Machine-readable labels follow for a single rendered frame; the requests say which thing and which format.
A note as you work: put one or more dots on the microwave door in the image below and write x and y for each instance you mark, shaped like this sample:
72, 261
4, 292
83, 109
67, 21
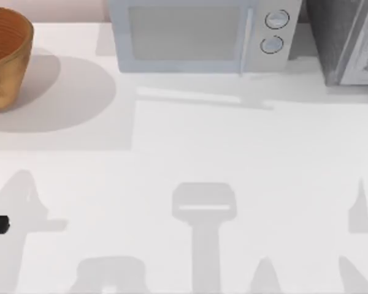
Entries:
184, 36

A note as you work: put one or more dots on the pale microwave oven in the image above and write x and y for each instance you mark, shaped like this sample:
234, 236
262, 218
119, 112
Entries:
276, 61

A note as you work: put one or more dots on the microwave knob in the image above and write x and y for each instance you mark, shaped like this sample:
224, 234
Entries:
276, 18
271, 44

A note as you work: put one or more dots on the brown woven basket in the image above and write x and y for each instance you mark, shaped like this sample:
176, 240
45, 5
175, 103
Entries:
6, 64

